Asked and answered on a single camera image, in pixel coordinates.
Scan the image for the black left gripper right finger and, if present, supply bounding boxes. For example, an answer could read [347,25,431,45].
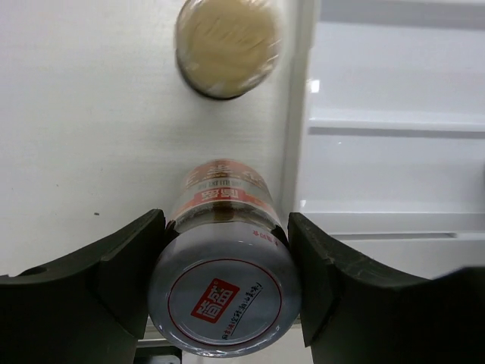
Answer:
[288,212,484,363]

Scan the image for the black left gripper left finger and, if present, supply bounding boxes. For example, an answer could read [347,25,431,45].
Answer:
[1,209,165,363]

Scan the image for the white-lid spice jar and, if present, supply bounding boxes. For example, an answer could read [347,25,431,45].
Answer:
[148,158,302,358]

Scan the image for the white divided tray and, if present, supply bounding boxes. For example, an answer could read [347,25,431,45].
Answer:
[278,1,484,278]

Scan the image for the left yellow-label sauce bottle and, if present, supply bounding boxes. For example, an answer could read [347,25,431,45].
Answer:
[174,0,281,101]

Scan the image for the aluminium table edge rail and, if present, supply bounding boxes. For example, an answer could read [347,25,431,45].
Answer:
[133,326,182,364]

